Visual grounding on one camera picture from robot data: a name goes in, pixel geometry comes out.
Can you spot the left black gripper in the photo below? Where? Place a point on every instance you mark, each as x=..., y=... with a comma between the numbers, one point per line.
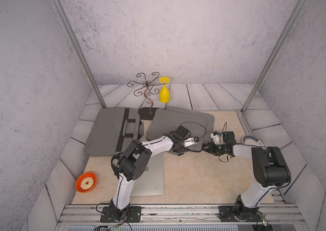
x=182, y=150

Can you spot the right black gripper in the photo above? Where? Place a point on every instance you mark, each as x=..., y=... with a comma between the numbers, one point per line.
x=210, y=149

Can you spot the silver apple laptop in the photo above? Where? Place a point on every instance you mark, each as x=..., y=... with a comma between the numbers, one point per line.
x=151, y=183

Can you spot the grey zippered laptop bag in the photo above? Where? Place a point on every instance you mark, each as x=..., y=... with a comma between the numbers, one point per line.
x=113, y=130

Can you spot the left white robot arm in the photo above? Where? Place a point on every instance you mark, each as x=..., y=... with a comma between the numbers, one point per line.
x=130, y=165

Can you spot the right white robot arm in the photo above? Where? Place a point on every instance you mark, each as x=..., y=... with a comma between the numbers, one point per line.
x=270, y=169

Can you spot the white plate green rim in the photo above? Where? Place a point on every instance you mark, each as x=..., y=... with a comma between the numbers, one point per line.
x=252, y=141

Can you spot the yellow plastic wine glass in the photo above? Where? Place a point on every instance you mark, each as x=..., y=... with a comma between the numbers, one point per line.
x=164, y=94

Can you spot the orange round object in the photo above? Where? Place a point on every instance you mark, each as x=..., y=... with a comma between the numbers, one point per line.
x=86, y=182

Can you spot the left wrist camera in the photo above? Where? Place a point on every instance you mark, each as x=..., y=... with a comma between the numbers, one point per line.
x=182, y=133

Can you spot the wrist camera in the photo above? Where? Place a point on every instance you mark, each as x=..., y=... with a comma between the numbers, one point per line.
x=216, y=137
x=182, y=133

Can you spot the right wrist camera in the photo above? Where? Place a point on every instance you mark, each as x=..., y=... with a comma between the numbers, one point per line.
x=216, y=137

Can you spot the copper wire stand dark base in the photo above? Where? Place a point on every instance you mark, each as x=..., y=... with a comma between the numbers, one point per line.
x=147, y=90

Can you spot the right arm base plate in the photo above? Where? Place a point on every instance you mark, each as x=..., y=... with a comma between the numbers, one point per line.
x=232, y=213

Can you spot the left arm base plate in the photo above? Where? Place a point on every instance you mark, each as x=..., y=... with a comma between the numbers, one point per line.
x=131, y=214

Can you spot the aluminium front rail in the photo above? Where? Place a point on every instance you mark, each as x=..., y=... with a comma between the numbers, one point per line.
x=275, y=217

